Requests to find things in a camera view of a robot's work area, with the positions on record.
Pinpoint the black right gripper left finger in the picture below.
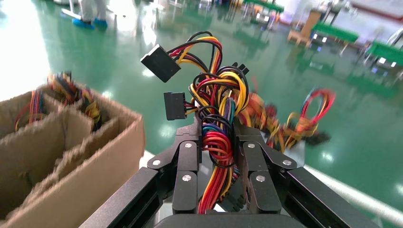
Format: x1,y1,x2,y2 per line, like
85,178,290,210
80,121,203,228

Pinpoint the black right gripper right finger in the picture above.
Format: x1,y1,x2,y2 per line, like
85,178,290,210
233,121,378,228

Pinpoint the red yellow wire bundle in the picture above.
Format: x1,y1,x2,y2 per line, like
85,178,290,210
140,30,250,215

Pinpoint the brown cardboard box with dividers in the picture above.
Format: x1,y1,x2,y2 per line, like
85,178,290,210
0,80,146,228

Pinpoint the wooden pallet with cardboard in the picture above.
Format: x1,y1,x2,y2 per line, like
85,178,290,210
287,10,322,45

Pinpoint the green cloth table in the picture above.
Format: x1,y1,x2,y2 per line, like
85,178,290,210
366,41,403,67
311,22,360,45
242,0,285,13

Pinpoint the person with blue shoe covers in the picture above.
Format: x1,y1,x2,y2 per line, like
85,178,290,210
71,0,108,30

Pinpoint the wire harness pile on table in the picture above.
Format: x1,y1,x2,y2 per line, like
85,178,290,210
296,89,336,147

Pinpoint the white pipe rack frame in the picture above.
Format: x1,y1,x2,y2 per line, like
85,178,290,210
304,164,403,227

